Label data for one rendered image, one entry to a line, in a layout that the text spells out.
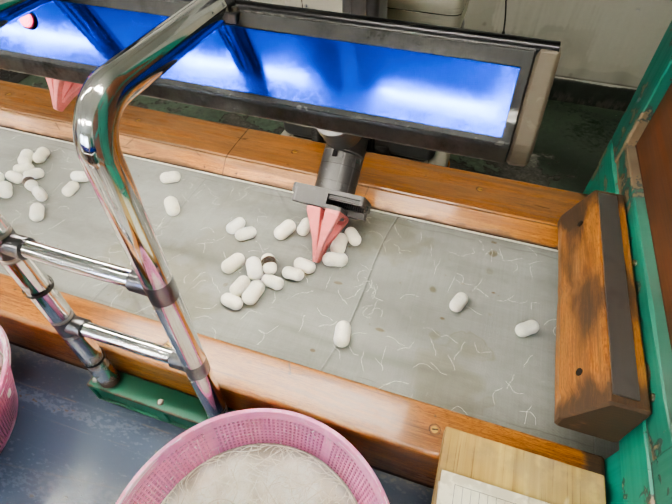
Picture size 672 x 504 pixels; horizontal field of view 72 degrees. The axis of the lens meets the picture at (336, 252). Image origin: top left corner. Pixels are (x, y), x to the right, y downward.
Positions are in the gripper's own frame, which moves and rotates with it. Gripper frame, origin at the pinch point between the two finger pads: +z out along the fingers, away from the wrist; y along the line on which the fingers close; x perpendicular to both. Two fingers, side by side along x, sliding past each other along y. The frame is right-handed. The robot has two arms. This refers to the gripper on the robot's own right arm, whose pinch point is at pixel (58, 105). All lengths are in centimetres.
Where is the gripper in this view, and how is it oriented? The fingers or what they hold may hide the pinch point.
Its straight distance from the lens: 96.9
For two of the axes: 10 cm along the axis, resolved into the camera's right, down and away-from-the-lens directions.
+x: 2.1, 0.4, 9.8
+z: -2.3, 9.7, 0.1
